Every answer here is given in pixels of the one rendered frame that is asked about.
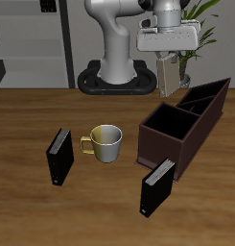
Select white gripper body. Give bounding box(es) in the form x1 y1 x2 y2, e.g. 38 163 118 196
135 19 202 53

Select pale yellow book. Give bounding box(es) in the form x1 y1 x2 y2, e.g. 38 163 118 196
155 52 181 98

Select dark brown desk caddy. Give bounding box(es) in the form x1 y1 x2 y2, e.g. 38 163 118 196
134 77 232 185

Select white-yellow mug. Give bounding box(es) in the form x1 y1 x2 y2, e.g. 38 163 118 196
79 124 124 164

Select black book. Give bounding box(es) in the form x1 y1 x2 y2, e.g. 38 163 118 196
139 157 176 219
45 127 76 187

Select green pot plant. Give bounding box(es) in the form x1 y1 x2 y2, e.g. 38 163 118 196
177 0 223 89

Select black binders on shelf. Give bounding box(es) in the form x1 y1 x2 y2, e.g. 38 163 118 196
39 0 58 13

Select grey shelf unit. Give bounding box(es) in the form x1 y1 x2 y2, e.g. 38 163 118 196
0 0 76 89

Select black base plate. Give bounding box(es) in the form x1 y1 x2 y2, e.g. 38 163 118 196
77 60 158 96

